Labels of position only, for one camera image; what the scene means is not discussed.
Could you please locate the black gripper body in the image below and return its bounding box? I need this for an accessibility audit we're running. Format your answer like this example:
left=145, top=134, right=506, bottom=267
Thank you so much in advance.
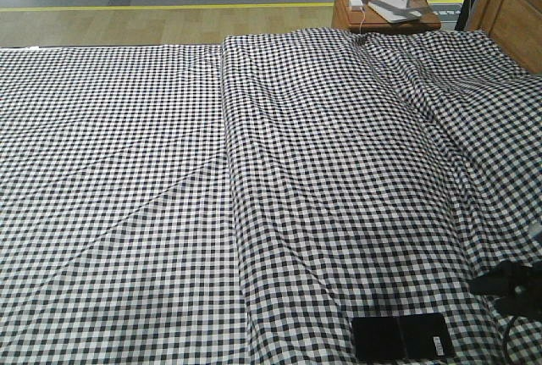
left=467, top=261, right=541, bottom=318

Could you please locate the black smartphone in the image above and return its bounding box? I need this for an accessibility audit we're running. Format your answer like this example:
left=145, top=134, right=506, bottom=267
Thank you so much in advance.
left=351, top=312, right=455, bottom=362

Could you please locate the black white checkered bed sheet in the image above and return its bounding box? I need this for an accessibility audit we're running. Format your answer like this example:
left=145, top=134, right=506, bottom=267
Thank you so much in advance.
left=1, top=29, right=541, bottom=364

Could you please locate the wooden headboard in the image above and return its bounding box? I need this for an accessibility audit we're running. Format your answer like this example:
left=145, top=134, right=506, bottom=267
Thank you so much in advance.
left=466, top=0, right=541, bottom=74

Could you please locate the wooden nightstand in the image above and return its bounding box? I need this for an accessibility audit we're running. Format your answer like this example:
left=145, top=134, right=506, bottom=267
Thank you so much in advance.
left=331, top=0, right=441, bottom=35

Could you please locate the small white power adapter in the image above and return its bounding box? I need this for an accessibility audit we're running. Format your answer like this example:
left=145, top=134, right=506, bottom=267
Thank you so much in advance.
left=348, top=0, right=364, bottom=12

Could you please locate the black camera cable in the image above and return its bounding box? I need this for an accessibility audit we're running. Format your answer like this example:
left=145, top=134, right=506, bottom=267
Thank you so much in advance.
left=503, top=312, right=528, bottom=365

